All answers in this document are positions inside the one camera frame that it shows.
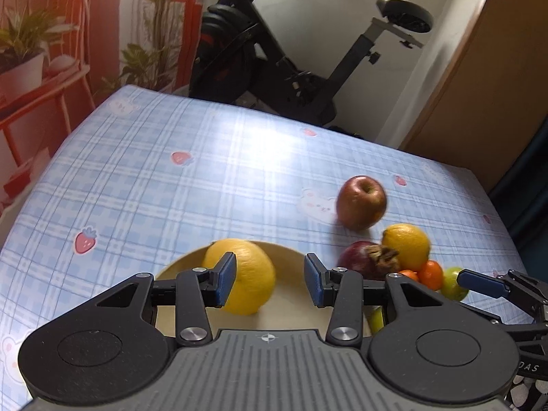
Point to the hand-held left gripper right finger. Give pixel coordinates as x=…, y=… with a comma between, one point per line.
x=314, y=282

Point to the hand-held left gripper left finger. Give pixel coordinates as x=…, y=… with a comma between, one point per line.
x=224, y=280

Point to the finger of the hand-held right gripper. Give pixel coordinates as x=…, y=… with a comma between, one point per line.
x=479, y=282

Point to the small green citrus fruit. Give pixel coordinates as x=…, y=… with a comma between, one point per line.
x=451, y=289

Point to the large yellow orange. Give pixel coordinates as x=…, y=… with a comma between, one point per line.
x=252, y=274

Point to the beige round plate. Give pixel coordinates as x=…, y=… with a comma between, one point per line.
x=287, y=295

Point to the small orange tangerine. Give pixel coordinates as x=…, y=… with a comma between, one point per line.
x=409, y=274
x=430, y=274

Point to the yellow-green fruit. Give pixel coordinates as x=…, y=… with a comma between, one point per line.
x=376, y=321

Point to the yellow lemon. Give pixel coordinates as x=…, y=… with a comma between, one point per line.
x=409, y=244

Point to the red apple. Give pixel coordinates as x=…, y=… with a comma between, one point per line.
x=359, y=203

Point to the blue plaid tablecloth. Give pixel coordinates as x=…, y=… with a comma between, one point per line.
x=192, y=180

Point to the brown wooden cabinet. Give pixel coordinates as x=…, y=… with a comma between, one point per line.
x=492, y=72

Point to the black exercise bike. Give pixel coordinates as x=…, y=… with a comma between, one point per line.
x=274, y=72

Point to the red plant wall poster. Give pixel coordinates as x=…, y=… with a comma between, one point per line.
x=64, y=51

